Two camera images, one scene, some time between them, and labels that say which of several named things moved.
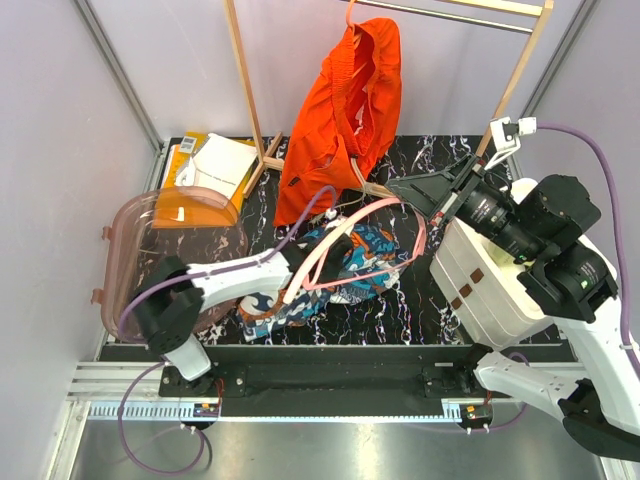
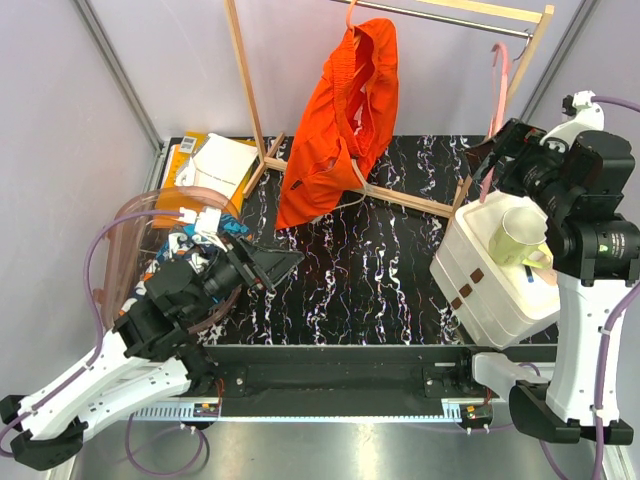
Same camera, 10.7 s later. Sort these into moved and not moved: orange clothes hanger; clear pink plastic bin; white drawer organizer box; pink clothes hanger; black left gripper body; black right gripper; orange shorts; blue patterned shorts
Moved: pink clothes hanger; black left gripper body; black right gripper; blue patterned shorts
Not moved: orange clothes hanger; orange shorts; white drawer organizer box; clear pink plastic bin
